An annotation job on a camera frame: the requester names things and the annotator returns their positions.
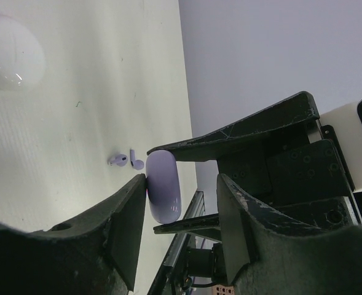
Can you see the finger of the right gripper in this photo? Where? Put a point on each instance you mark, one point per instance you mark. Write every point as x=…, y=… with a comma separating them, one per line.
x=207, y=227
x=297, y=109

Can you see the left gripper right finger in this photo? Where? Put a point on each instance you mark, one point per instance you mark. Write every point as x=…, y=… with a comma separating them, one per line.
x=268, y=252

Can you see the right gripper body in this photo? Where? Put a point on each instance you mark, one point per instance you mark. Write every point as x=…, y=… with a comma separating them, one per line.
x=299, y=177

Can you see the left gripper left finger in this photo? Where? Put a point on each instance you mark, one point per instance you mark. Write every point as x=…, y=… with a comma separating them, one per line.
x=95, y=252

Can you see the purple charging case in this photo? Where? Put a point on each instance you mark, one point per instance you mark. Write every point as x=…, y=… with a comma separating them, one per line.
x=164, y=192

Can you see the purple earbud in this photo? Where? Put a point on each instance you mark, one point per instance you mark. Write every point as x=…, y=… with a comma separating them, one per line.
x=119, y=160
x=137, y=164

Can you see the white charging case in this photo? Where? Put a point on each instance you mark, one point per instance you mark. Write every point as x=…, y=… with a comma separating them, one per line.
x=22, y=59

